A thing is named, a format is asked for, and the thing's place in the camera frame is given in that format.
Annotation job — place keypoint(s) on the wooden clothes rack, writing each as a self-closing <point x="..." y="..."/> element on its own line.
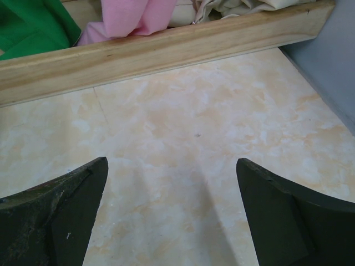
<point x="48" y="74"/>

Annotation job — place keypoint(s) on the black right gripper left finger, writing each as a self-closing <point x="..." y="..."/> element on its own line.
<point x="51" y="223"/>

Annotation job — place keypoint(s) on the beige cloth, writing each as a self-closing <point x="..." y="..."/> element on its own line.
<point x="195" y="12"/>

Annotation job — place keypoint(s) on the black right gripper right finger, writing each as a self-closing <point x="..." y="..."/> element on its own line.
<point x="291" y="224"/>

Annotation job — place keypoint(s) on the green tank top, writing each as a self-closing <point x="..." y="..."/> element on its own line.
<point x="34" y="27"/>

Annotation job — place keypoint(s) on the pink shirt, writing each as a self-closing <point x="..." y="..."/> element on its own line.
<point x="124" y="18"/>

